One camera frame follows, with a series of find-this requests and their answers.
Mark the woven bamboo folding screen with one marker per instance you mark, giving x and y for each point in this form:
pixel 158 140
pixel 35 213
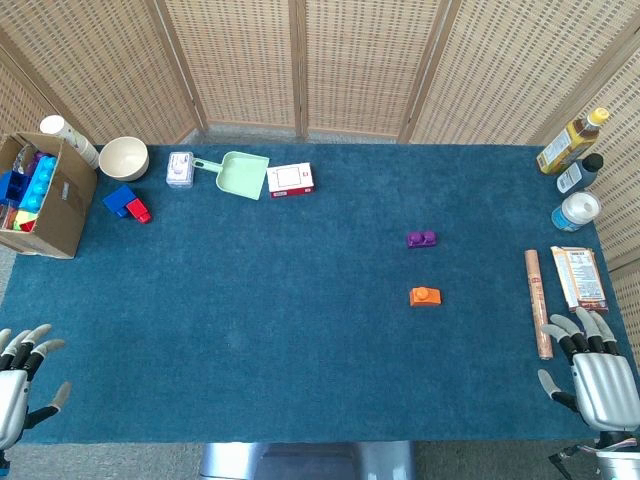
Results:
pixel 350 60

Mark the silver robot torso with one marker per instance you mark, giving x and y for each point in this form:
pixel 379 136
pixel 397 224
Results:
pixel 305 462

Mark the yellow capped oil bottle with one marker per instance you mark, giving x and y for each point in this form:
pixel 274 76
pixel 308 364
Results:
pixel 567 147

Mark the clear plastic box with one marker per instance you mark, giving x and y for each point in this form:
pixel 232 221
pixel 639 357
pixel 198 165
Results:
pixel 179 170

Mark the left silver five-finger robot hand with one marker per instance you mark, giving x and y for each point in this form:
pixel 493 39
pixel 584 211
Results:
pixel 12 400

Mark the light blue plastic building brick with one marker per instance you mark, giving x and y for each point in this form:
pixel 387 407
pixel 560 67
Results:
pixel 37 182

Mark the purple toy block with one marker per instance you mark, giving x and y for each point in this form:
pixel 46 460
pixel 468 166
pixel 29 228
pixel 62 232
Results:
pixel 421 240

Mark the tan wrapped roll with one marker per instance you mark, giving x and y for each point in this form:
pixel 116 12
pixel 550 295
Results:
pixel 538 305

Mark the yellow green red toy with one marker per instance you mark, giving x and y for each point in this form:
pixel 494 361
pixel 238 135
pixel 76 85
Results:
pixel 22 220

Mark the dark blue bottle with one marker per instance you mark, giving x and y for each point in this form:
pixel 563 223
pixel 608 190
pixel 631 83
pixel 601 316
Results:
pixel 579 175

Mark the stack of paper cups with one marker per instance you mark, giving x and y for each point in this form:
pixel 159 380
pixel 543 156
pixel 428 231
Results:
pixel 75 140

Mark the red toy block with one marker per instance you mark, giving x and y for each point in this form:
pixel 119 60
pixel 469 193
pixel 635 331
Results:
pixel 140 210

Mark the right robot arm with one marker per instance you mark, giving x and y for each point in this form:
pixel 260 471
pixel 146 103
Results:
pixel 620 457

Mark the blue table cloth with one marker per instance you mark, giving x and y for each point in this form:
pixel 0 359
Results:
pixel 300 325

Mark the orange toy block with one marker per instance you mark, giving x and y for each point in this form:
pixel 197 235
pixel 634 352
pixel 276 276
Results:
pixel 425 297

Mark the brown cardboard box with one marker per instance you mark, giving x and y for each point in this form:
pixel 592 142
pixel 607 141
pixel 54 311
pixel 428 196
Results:
pixel 62 210

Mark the red and white carton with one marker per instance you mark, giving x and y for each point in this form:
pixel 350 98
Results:
pixel 290 179

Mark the beige bowl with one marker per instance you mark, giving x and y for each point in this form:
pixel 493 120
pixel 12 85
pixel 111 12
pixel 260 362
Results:
pixel 123 160

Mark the white lidded blue jar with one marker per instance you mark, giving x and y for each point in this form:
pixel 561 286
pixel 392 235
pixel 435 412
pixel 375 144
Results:
pixel 575 211

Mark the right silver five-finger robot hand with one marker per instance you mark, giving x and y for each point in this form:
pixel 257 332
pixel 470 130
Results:
pixel 605 390

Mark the blue toy block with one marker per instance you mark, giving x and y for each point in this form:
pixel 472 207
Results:
pixel 116 199

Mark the light green dustpan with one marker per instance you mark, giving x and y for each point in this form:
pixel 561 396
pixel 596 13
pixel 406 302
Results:
pixel 240 175

